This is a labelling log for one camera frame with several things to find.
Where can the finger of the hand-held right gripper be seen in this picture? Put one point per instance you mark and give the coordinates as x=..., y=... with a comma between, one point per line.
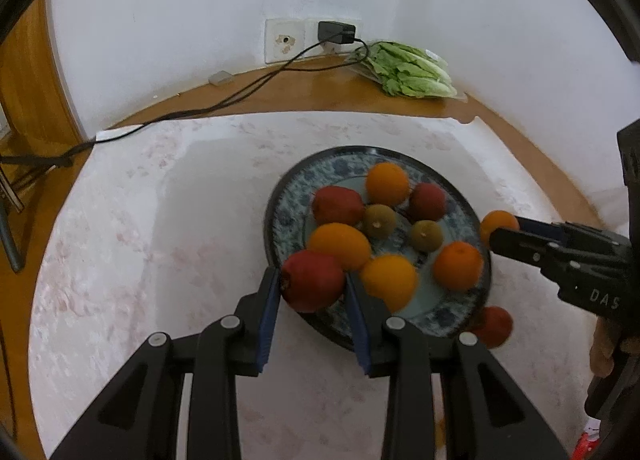
x=515, y=245
x=537, y=229

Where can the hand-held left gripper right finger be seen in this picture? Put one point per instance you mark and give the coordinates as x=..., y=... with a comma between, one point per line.
x=357, y=325

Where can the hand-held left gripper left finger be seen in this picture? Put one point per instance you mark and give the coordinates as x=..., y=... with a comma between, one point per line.
x=270, y=320

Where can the yellow-orange orange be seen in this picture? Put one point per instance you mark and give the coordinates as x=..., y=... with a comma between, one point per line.
x=389, y=282

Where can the red round fruit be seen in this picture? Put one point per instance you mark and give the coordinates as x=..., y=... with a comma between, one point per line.
x=427, y=201
x=337, y=205
x=314, y=280
x=492, y=326

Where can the small deep orange tangerine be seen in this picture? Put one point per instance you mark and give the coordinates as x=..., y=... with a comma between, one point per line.
x=457, y=265

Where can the blue floral ceramic plate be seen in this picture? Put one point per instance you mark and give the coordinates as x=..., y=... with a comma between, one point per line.
x=430, y=302

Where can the large oval orange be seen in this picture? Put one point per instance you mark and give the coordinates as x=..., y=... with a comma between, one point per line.
x=340, y=246

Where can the brown kiwi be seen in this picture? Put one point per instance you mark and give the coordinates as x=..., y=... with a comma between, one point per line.
x=426, y=235
x=380, y=221

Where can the person's right hand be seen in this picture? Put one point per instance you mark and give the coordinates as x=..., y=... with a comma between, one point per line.
x=602, y=345

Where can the white floral tablecloth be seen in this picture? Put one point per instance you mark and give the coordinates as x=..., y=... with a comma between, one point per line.
x=150, y=240

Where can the red packet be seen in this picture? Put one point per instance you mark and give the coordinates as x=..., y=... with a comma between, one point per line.
x=587, y=447

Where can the bagged green lettuce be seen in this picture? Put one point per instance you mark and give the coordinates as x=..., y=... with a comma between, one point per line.
x=410, y=72

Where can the small white plastic piece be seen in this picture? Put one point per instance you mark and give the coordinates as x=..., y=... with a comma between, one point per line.
x=221, y=78

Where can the black metal stand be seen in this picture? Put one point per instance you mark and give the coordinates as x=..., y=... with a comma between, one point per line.
x=12, y=250

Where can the black power adapter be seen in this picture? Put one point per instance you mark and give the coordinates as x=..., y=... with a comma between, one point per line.
x=336, y=32

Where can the wooden door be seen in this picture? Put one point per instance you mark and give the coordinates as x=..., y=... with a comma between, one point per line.
x=30, y=79

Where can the white wall outlet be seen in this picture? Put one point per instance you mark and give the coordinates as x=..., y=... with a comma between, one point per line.
x=282, y=39

